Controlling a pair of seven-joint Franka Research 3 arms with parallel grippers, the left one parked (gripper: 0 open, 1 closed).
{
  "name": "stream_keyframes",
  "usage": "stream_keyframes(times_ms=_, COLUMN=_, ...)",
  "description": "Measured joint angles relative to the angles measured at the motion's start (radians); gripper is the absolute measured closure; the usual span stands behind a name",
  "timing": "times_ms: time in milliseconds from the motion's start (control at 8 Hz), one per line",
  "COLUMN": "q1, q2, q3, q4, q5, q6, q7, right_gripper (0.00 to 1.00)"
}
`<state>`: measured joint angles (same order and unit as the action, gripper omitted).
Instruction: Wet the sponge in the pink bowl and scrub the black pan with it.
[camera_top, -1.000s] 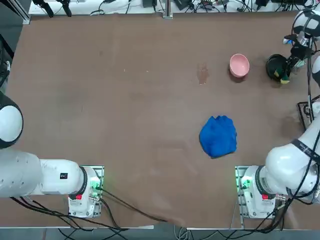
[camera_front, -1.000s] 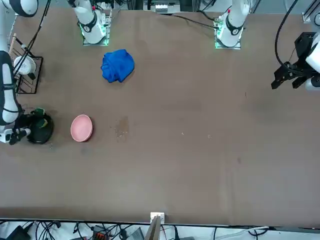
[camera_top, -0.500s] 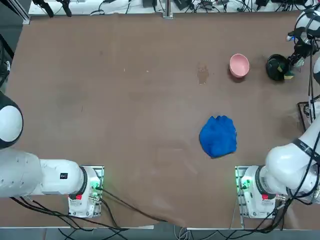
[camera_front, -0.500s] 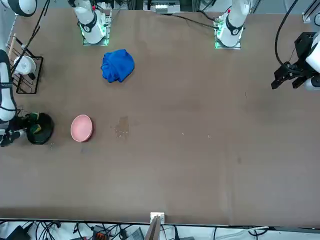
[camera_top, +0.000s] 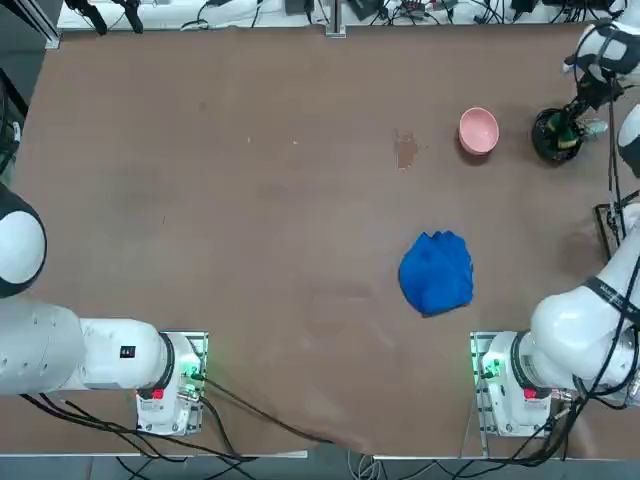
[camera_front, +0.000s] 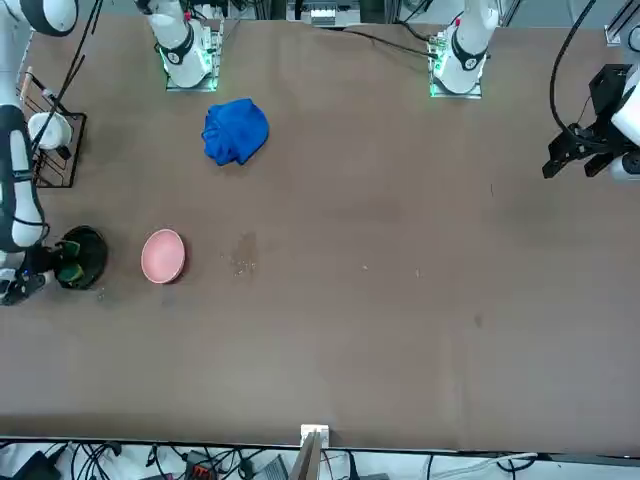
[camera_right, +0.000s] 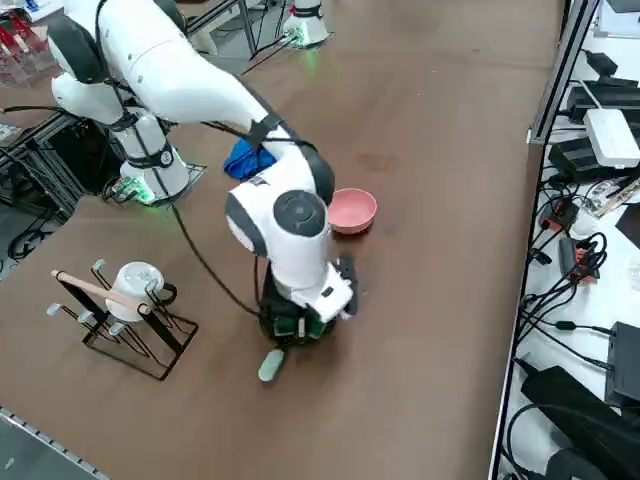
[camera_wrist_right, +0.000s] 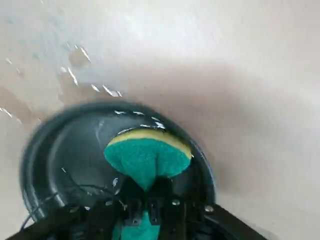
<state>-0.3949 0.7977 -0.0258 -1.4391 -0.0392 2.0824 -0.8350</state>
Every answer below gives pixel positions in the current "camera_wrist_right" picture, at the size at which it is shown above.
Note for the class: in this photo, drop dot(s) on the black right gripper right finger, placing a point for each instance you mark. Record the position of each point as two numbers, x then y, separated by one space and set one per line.
180 220

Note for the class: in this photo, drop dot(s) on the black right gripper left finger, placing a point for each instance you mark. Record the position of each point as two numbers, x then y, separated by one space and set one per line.
100 220

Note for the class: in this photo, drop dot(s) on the green and yellow sponge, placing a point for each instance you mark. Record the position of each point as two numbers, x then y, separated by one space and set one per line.
142 160

